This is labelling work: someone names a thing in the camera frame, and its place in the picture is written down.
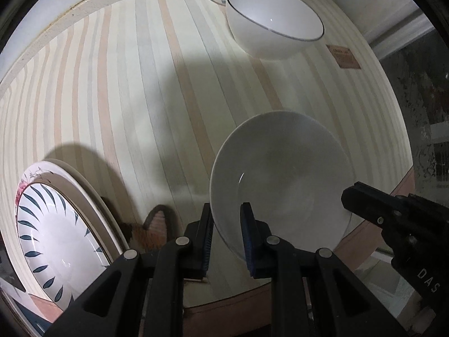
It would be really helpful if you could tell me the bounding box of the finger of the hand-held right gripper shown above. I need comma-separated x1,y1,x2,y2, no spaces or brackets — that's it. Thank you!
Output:
341,181,410,231

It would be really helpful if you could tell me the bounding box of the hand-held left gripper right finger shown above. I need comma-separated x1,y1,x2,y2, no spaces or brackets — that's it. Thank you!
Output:
240,202,409,337

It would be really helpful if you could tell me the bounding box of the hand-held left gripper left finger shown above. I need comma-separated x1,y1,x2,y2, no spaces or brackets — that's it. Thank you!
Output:
45,202,214,337

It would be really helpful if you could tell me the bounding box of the plain white bowl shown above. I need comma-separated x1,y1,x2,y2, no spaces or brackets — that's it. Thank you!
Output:
209,110,356,264

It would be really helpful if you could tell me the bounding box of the white plate blue leaf pattern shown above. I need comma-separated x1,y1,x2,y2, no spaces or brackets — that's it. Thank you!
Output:
15,182,123,304

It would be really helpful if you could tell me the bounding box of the white plate pink flower print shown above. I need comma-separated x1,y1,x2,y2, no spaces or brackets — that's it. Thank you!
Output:
14,160,131,253

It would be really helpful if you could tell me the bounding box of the frosted glass door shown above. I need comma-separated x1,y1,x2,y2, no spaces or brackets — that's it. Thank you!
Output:
365,7,449,288

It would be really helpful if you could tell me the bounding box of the small brown cloth tag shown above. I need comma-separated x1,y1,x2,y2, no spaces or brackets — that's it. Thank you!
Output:
326,44,363,71

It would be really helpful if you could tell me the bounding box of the striped tablecloth with cat print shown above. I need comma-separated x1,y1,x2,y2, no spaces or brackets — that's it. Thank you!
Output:
0,0,414,337

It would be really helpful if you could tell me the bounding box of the white bowl thin blue rim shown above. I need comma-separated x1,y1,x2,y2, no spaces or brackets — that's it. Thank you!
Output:
224,0,325,60

